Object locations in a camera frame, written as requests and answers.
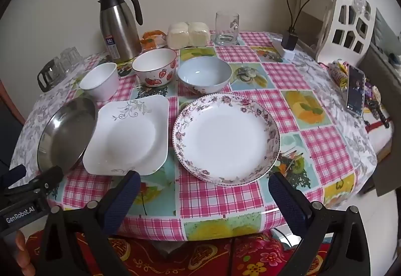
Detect strawberry print bowl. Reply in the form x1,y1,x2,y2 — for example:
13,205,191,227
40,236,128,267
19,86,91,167
132,48,178,87

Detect plain white cup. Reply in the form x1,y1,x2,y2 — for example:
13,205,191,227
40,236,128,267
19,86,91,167
79,62,119,102

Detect purple snack wrapper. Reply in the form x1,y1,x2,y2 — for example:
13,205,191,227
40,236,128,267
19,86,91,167
363,80,381,101

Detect smartphone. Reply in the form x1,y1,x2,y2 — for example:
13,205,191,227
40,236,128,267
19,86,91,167
345,64,366,117

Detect orange snack packet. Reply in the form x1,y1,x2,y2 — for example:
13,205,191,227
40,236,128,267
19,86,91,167
140,30,166,51

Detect bunch of keys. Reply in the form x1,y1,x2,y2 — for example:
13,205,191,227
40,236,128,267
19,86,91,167
363,85,392,129

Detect stainless steel plate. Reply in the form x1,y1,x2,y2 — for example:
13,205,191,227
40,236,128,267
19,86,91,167
37,97,98,174

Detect stainless steel thermos jug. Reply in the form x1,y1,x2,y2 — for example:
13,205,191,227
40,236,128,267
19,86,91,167
98,0,144,63

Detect pink plaid tablecloth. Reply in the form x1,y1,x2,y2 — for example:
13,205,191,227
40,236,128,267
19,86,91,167
47,31,358,240

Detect white square plate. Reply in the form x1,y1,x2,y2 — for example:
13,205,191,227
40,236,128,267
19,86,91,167
83,95,170,176

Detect colourful snack packet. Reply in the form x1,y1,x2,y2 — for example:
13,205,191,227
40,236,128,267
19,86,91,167
327,60,350,88

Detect floral rim round plate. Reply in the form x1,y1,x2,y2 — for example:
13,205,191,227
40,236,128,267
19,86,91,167
172,93,281,186

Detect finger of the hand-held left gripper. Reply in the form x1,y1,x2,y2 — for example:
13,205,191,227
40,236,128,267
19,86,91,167
3,166,64,201
0,165,27,189

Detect clear glass mug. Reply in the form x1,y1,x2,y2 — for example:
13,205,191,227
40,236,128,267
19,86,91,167
215,12,240,46

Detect light blue bowl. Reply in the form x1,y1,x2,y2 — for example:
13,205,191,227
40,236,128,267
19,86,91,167
177,57,232,95

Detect red floral cloth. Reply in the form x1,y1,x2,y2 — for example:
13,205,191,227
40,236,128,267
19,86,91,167
25,226,326,276

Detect grey floral table cloth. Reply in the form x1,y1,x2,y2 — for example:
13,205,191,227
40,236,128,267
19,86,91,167
9,41,378,189

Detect ribbed glass tumbler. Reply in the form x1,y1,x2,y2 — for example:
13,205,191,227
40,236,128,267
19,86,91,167
69,47,84,68
58,50,74,74

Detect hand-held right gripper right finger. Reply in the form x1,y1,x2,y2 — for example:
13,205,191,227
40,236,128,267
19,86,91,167
269,172,381,276

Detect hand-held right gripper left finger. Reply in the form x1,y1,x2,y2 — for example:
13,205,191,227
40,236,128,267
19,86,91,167
37,170,141,276

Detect person's left hand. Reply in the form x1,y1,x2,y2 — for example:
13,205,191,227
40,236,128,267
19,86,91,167
15,230,36,276

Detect white and red crochet mat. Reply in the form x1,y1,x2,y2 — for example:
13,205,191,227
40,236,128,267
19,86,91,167
363,101,393,154

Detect white power adapter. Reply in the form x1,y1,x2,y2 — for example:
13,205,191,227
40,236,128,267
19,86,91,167
271,41,295,60

